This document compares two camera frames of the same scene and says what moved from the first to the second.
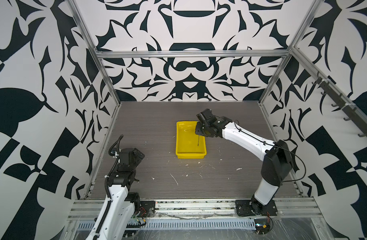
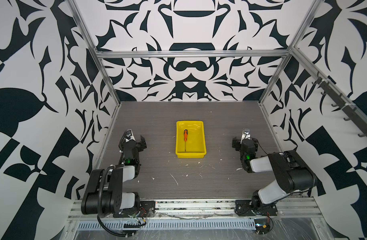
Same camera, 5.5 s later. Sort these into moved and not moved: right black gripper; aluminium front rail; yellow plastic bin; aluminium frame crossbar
Moved: right black gripper
Not moved: aluminium frame crossbar; aluminium front rail; yellow plastic bin
